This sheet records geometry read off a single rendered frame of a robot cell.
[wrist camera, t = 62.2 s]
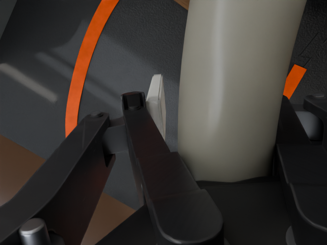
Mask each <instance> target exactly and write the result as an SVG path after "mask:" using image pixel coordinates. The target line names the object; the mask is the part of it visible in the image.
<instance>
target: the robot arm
mask: <svg viewBox="0 0 327 245"><path fill-rule="evenodd" d="M121 103H122V110H123V116H122V117H119V118H116V119H111V120H110V119H109V114H108V113H106V112H100V111H97V112H93V113H91V114H89V115H87V116H85V117H84V118H83V119H82V120H81V122H80V123H79V124H78V125H77V126H76V127H75V128H74V129H73V131H72V132H71V133H70V134H69V135H68V136H67V137H66V138H65V139H64V140H63V141H62V143H61V144H60V145H59V146H58V147H57V148H56V149H55V150H54V151H53V153H52V154H51V155H50V156H49V157H48V158H47V159H46V160H45V162H44V163H43V164H42V165H41V166H40V167H39V168H38V169H37V171H36V172H35V173H34V174H33V175H32V176H31V177H30V178H29V180H28V181H27V182H26V183H25V184H24V185H23V186H22V187H21V189H20V190H19V191H18V192H17V193H16V194H15V195H14V196H13V198H12V199H11V200H9V201H8V202H6V203H5V204H3V205H2V206H0V245H81V243H82V240H83V238H84V235H85V233H86V230H87V228H88V226H89V223H90V221H91V218H92V216H93V213H94V211H95V208H96V206H97V204H98V201H99V199H100V196H101V194H102V191H103V189H104V187H105V184H106V182H107V179H108V177H109V175H110V172H111V170H112V167H113V165H114V163H115V160H116V156H115V154H116V153H120V152H125V151H128V154H129V158H130V163H131V167H132V171H133V176H134V180H135V185H136V189H137V194H138V198H139V202H140V208H139V209H138V210H137V211H136V212H134V213H133V214H132V215H131V216H130V217H129V218H127V219H126V220H125V221H124V222H122V223H121V224H120V225H119V226H117V227H116V228H115V229H114V230H112V231H111V232H110V233H109V234H107V235H106V236H105V237H104V238H103V239H101V240H100V241H99V242H98V243H96V244H95V245H327V96H326V95H324V94H320V93H315V94H312V95H307V96H305V97H304V101H303V104H291V103H290V101H289V99H288V97H287V96H285V95H283V97H282V103H281V108H280V114H279V120H278V126H277V133H276V140H275V149H274V158H273V169H272V176H259V177H255V178H250V179H246V180H241V181H237V182H218V181H204V180H200V181H195V180H194V178H193V176H192V175H191V173H190V171H189V170H188V168H187V166H186V165H185V163H184V161H183V160H182V158H181V156H180V155H179V153H178V152H177V151H175V152H170V150H169V148H168V146H167V144H166V143H165V124H166V107H165V96H164V80H163V75H161V74H154V76H153V77H152V80H151V84H150V88H149V91H148V95H147V98H146V99H145V93H144V92H141V91H134V92H127V93H124V94H122V95H121Z"/></svg>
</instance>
